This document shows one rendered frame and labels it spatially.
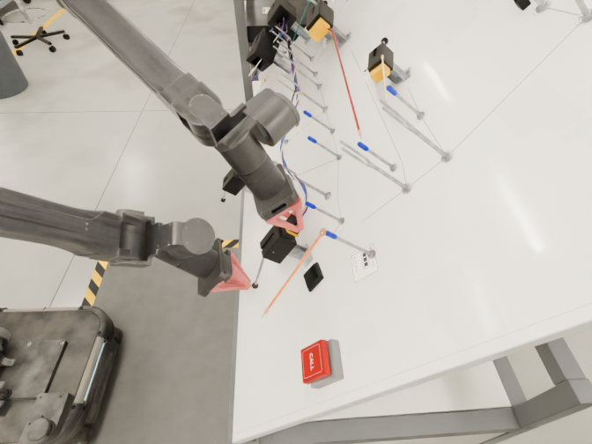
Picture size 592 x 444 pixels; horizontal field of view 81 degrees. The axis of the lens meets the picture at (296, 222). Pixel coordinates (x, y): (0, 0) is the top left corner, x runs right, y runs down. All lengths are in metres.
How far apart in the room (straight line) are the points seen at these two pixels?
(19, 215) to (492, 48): 0.65
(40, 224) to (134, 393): 1.39
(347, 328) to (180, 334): 1.37
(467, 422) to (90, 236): 0.80
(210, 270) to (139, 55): 0.36
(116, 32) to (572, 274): 0.67
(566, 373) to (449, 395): 0.24
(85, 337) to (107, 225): 1.21
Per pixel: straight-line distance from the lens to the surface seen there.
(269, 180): 0.53
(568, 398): 0.82
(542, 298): 0.42
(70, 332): 1.77
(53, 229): 0.51
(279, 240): 0.62
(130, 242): 0.58
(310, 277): 0.64
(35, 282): 2.36
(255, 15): 1.59
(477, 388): 0.95
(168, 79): 0.59
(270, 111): 0.53
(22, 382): 1.75
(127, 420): 1.80
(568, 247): 0.43
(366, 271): 0.55
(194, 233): 0.55
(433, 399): 0.91
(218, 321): 1.83
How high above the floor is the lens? 1.63
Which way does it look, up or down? 49 degrees down
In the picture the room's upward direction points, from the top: straight up
